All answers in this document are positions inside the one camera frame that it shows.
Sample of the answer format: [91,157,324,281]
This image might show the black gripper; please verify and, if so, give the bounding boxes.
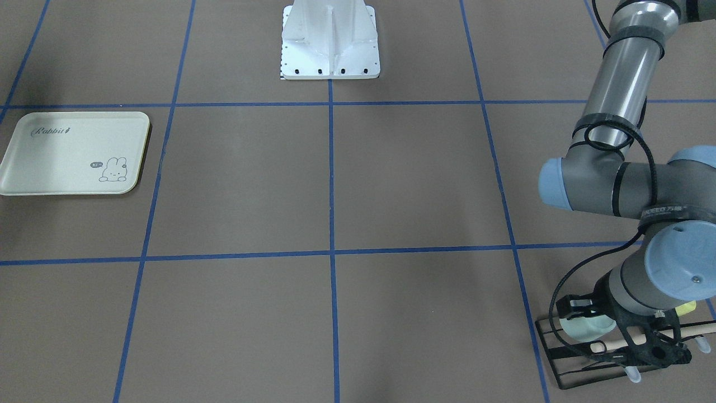
[568,280,691,369]

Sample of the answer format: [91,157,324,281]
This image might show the mint green cup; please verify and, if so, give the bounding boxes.
[558,315,616,343]

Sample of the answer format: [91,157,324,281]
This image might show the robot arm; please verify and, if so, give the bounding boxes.
[539,1,715,369]

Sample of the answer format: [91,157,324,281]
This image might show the yellow green cup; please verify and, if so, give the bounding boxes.
[675,301,696,317]

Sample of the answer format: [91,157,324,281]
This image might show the cream rabbit tray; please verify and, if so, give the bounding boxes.
[1,111,150,196]

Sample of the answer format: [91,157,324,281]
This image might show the black wire cup rack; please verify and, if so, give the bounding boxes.
[535,318,714,390]

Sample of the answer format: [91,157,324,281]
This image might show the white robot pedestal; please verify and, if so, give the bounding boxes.
[280,1,381,80]

